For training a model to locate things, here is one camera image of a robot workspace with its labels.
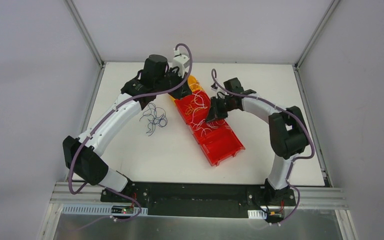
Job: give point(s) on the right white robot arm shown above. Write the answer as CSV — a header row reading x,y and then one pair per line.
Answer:
x,y
288,133

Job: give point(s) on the red bin near yellow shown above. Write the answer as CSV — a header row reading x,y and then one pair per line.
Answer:
x,y
199,101

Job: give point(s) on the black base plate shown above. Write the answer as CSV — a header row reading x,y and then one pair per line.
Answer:
x,y
209,209

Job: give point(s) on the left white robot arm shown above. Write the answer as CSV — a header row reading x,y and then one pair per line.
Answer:
x,y
82,154

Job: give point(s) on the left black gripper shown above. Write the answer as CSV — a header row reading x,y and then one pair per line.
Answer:
x,y
179,91

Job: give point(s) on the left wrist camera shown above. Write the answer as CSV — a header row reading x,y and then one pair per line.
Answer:
x,y
181,61

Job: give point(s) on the red front bin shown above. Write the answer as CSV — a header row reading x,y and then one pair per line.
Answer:
x,y
219,145

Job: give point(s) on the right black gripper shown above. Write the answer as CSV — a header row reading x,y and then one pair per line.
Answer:
x,y
216,110

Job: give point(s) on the red middle bin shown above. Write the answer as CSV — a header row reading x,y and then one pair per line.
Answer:
x,y
199,128

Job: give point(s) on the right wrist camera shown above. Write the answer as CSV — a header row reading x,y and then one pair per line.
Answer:
x,y
214,87

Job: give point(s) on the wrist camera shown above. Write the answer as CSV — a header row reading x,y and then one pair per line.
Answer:
x,y
214,87
181,61

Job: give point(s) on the yellow plastic bin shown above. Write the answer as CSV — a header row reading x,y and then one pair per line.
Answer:
x,y
193,84

